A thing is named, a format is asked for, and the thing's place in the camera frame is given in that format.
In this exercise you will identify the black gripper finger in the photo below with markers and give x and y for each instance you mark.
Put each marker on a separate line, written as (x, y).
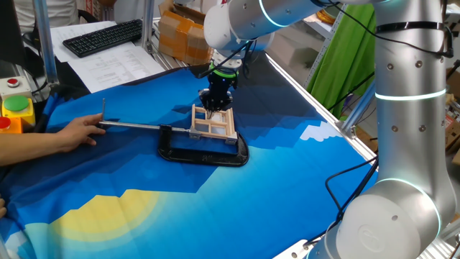
(205, 100)
(221, 102)

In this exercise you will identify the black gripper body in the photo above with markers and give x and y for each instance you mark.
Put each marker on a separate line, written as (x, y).
(221, 84)

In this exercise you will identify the miniature wooden sliding window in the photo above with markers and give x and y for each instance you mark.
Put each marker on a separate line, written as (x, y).
(213, 124)

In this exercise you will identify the black C-clamp with steel screw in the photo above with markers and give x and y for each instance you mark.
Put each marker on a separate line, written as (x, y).
(203, 156)

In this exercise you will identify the person's bare forearm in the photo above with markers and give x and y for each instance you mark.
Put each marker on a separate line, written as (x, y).
(28, 147)

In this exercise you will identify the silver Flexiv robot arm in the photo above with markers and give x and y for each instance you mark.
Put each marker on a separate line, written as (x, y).
(409, 144)

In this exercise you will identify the person's bare hand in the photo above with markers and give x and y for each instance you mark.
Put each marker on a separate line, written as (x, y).
(1, 208)
(77, 133)

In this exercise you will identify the cardboard box with orange tape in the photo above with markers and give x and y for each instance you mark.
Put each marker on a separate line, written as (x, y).
(183, 36)

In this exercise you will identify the blue printed landscape cloth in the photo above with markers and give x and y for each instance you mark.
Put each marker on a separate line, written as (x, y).
(251, 198)

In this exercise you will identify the white metal shelf rack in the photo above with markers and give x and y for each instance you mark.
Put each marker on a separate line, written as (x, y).
(316, 39)

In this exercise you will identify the black computer keyboard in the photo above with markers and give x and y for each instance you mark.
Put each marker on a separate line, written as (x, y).
(104, 37)

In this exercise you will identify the orange tape roll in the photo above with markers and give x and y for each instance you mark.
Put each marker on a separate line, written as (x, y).
(325, 17)

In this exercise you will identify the green fabric curtain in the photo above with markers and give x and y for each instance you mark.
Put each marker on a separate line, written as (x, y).
(345, 57)

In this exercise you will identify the black office chair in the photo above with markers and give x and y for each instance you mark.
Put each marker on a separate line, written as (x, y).
(86, 16)

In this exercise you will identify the person in white shirt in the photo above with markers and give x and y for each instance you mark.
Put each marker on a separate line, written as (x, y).
(46, 12)

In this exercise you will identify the yellow box with green button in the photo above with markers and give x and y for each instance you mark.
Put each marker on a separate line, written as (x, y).
(18, 109)

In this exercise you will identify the grey box with red button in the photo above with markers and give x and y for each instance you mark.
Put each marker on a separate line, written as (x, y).
(14, 88)

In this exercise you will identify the orange box with red button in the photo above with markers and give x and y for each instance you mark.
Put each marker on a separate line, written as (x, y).
(9, 126)

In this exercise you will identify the black monitor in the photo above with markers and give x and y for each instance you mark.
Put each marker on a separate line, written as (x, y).
(10, 32)

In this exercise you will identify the aluminium frame post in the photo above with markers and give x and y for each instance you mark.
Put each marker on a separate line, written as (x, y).
(45, 43)
(147, 25)
(359, 106)

